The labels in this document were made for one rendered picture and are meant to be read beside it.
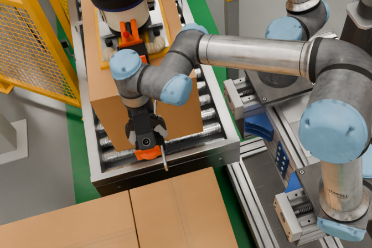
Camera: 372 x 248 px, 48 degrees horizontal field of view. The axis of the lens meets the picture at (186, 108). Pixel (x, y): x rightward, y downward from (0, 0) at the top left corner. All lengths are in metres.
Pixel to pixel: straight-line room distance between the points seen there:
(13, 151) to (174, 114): 1.49
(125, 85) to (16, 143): 2.02
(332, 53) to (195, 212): 1.17
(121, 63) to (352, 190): 0.59
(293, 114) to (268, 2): 1.89
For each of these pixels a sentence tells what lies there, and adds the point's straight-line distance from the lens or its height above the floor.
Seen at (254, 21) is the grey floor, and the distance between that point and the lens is 3.23.
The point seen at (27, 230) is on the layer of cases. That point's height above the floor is 0.54.
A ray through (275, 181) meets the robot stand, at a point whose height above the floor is 0.21.
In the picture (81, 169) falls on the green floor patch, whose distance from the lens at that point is 2.69.
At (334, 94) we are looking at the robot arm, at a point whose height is 1.67.
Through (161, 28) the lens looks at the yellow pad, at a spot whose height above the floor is 1.11.
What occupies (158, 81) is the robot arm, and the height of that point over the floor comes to 1.55.
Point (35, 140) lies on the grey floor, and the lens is 2.92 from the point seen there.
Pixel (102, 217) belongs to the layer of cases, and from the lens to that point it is 1.92.
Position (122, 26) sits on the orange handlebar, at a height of 1.23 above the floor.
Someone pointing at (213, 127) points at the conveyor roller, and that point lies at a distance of 2.02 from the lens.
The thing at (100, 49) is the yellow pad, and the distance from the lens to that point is 1.67.
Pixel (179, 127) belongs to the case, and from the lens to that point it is 1.78.
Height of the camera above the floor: 2.29
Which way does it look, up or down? 56 degrees down
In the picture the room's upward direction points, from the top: 11 degrees counter-clockwise
